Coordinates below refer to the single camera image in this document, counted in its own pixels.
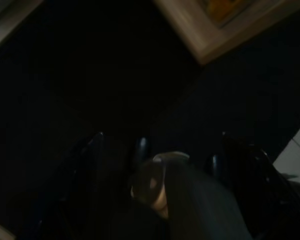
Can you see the light wooden dining table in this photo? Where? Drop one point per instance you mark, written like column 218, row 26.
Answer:
column 215, row 32

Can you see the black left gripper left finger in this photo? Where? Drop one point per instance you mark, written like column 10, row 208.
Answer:
column 75, row 180

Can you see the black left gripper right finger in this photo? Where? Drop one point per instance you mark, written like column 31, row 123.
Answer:
column 255, row 180

